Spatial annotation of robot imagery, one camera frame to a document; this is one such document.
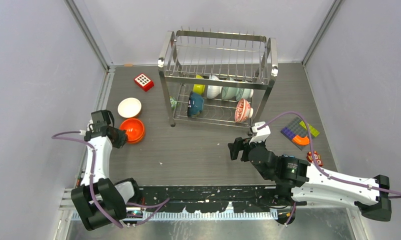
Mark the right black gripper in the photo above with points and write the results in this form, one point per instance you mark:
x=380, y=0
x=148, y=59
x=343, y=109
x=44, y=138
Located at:
x=239, y=144

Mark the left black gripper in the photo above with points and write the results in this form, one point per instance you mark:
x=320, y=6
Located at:
x=122, y=138

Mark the orange bowl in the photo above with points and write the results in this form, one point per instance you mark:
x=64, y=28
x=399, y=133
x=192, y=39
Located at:
x=132, y=125
x=135, y=137

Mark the red white patterned bowl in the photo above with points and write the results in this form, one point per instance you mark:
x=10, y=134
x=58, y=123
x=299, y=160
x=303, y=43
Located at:
x=243, y=111

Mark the dark blue bowl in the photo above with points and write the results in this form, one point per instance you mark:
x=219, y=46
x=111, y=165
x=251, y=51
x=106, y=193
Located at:
x=195, y=104

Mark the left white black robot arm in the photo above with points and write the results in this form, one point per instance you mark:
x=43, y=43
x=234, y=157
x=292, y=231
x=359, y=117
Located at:
x=99, y=201

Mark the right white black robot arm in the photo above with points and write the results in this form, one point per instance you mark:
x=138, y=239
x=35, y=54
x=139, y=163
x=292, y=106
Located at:
x=297, y=180

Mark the white bowl in rack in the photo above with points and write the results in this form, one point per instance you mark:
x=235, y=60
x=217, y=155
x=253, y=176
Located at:
x=213, y=90

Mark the steel two-tier dish rack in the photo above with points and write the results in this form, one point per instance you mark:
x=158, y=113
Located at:
x=240, y=60

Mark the white bowl brown outside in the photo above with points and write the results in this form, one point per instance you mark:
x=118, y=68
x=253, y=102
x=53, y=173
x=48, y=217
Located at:
x=129, y=108

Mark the blue cartoon sticker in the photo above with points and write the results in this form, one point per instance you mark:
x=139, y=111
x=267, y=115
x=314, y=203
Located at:
x=291, y=157

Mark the pale green bowl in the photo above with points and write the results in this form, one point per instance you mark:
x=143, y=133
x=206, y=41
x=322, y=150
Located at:
x=228, y=93
x=244, y=93

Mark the purple brick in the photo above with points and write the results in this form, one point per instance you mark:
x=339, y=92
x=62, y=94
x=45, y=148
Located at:
x=289, y=134

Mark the grey building block plate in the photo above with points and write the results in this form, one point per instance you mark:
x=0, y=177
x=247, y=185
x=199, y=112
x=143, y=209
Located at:
x=294, y=126

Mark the red white grid block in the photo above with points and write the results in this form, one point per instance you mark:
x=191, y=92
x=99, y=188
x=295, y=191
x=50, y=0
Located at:
x=144, y=82

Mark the orange curved toy piece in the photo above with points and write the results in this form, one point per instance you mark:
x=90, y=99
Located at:
x=301, y=140

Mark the small green patterned object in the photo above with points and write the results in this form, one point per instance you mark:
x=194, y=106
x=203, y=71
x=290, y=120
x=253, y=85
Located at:
x=173, y=102

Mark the yellow bowl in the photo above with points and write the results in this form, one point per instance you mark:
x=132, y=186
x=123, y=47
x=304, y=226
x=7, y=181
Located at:
x=199, y=88

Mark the red cartoon toy block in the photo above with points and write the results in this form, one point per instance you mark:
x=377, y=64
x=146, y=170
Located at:
x=314, y=156

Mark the lime green brick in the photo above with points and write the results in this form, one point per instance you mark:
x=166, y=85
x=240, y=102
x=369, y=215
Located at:
x=314, y=132

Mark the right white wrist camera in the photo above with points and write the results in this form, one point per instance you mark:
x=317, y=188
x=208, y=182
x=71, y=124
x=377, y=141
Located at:
x=260, y=132

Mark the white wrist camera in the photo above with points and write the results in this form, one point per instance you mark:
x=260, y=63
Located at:
x=89, y=128
x=260, y=132

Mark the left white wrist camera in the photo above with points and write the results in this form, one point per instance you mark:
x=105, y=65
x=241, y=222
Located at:
x=89, y=128

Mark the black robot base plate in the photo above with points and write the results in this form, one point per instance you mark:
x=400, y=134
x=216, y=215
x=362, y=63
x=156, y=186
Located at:
x=212, y=198

